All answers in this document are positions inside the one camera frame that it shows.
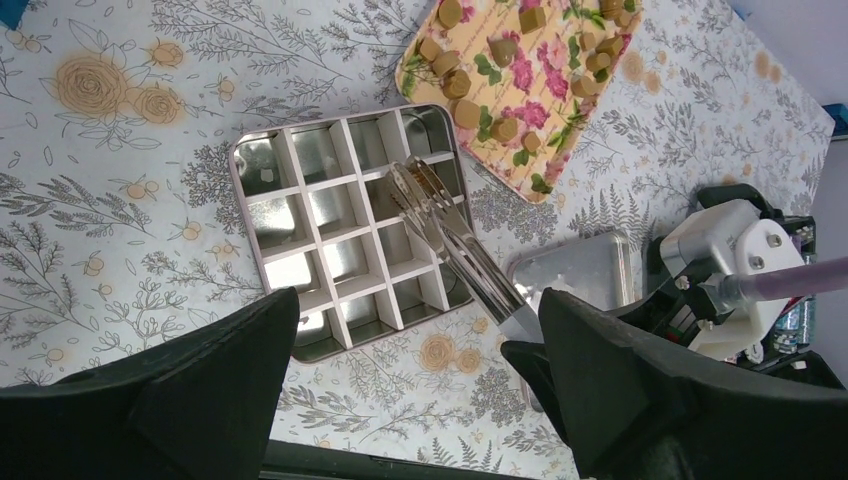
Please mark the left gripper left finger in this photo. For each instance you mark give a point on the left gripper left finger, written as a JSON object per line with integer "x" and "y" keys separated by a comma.
{"x": 199, "y": 406}

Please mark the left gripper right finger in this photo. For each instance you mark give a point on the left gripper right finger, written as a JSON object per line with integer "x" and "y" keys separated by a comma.
{"x": 630, "y": 404}

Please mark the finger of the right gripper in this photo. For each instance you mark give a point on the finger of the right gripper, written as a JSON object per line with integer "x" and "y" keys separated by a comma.
{"x": 531, "y": 362}

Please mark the silver metal tongs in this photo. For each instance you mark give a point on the silver metal tongs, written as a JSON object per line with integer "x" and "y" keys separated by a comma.
{"x": 430, "y": 212}

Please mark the compartmented metal chocolate tin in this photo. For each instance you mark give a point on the compartmented metal chocolate tin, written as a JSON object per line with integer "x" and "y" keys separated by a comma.
{"x": 320, "y": 221}

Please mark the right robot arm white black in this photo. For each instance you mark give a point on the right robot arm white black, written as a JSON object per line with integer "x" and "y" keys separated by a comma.
{"x": 732, "y": 269}

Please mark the silver tin lid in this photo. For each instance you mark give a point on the silver tin lid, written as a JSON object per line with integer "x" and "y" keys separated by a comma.
{"x": 597, "y": 270}

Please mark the black poker chip case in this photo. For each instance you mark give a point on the black poker chip case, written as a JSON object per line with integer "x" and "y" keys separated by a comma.
{"x": 786, "y": 351}

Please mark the floral rectangular tray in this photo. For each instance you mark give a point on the floral rectangular tray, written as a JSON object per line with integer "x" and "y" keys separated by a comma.
{"x": 519, "y": 79}

